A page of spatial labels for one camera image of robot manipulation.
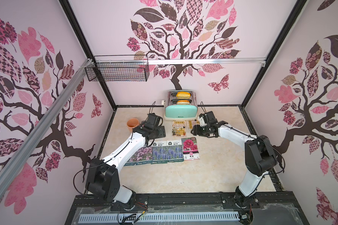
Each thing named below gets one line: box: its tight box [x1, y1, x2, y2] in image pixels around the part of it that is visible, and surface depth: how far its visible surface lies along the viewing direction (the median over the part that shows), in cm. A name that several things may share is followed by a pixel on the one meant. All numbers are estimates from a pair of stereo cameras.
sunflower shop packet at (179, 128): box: [171, 120, 187, 137], surface depth 108 cm
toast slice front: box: [176, 99, 191, 105], surface depth 98 cm
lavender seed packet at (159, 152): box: [150, 140, 168, 165], surface depth 94 cm
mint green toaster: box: [163, 89, 199, 120], surface depth 102 cm
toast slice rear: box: [176, 91, 192, 99], surface depth 101 cm
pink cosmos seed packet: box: [135, 146, 153, 166], surface depth 92 cm
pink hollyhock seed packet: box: [181, 136, 200, 161], surface depth 97 cm
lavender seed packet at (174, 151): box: [166, 140, 185, 163], surface depth 94 cm
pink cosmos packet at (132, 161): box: [123, 154, 137, 166], surface depth 90 cm
